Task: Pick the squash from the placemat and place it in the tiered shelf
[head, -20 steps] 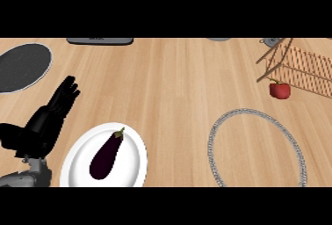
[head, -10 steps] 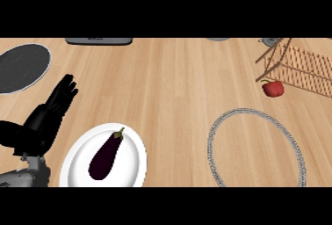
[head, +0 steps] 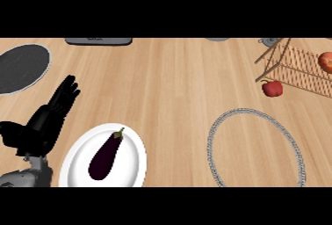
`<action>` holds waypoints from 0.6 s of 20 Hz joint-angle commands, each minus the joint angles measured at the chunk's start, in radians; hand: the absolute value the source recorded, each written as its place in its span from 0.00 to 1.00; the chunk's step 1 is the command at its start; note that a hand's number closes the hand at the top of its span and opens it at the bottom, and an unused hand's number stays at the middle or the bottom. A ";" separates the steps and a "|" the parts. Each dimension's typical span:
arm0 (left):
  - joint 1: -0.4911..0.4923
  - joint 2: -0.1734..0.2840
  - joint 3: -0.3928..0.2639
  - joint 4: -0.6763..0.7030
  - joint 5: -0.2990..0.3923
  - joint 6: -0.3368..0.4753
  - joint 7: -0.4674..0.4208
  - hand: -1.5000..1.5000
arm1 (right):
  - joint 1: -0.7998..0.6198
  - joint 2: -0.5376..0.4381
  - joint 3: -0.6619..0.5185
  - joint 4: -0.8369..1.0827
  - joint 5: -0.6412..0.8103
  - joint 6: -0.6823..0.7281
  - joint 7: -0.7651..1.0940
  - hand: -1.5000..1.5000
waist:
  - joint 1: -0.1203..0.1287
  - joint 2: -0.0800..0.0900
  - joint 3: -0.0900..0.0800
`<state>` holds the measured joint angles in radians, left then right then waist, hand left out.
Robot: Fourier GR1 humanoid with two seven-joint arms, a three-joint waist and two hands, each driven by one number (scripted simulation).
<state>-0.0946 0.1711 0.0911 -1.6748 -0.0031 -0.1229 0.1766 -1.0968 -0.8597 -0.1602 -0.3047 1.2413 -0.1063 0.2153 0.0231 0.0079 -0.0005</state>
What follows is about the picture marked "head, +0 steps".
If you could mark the dark grey flat appliance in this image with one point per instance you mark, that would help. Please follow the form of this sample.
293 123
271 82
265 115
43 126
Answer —
97 41

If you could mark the grey rounded object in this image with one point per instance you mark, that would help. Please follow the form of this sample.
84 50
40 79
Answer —
217 39

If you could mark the white oval plate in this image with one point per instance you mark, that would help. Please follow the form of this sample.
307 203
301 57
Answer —
76 164

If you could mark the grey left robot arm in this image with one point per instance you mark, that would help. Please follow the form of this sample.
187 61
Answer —
26 175

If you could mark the dark purple eggplant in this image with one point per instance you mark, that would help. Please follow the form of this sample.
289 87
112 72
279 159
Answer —
104 155

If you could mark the red apple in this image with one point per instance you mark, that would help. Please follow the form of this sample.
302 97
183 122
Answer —
326 62

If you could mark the dark grey round placemat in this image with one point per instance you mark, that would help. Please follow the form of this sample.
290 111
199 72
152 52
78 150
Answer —
19 67

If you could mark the red bell pepper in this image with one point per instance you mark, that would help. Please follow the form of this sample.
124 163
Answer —
273 88

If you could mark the wood-coloured placemat with grey rim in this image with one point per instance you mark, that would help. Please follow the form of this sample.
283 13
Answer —
254 146

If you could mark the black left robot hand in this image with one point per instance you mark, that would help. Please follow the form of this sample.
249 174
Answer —
47 117

